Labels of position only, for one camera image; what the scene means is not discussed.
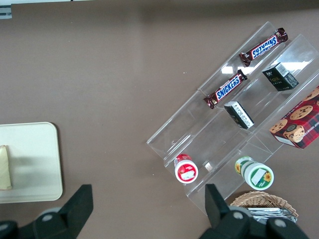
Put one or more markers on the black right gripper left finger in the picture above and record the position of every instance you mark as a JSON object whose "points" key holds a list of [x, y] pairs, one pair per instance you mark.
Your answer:
{"points": [[74, 214]]}

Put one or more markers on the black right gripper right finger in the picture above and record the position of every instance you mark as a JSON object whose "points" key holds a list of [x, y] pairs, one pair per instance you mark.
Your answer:
{"points": [[221, 214]]}

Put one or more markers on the triangle sandwich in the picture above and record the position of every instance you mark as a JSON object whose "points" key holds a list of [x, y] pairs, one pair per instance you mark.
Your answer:
{"points": [[5, 169]]}

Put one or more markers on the light oval wicker basket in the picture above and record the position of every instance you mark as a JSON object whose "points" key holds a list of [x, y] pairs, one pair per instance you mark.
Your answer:
{"points": [[261, 199]]}

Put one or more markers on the cream rectangular plastic tray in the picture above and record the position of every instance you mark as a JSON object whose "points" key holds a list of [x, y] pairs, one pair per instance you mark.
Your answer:
{"points": [[35, 159]]}

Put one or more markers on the stacked aluminium foil containers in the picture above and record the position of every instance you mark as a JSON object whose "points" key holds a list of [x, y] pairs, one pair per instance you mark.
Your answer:
{"points": [[271, 214]]}

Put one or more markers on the green white lidded cup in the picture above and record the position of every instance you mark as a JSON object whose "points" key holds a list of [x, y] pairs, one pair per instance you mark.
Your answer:
{"points": [[256, 174]]}

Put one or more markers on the red white lidded cup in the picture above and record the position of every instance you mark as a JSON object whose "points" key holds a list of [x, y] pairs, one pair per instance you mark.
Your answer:
{"points": [[185, 170]]}

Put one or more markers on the clear acrylic stepped display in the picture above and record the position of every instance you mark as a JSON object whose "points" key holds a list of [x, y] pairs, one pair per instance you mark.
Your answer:
{"points": [[199, 139]]}

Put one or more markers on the small black carton box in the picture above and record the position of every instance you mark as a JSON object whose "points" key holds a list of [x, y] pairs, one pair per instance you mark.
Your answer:
{"points": [[239, 115], [280, 77]]}

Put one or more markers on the red tartan cookie box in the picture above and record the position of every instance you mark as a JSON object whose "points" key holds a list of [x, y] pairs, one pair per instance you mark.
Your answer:
{"points": [[299, 124]]}

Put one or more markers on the brown snickers bar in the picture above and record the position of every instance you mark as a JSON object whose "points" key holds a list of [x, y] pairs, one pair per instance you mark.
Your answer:
{"points": [[264, 46], [226, 89]]}

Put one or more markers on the small grey edge device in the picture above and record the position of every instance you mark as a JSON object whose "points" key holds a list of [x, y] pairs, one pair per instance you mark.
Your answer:
{"points": [[5, 12]]}

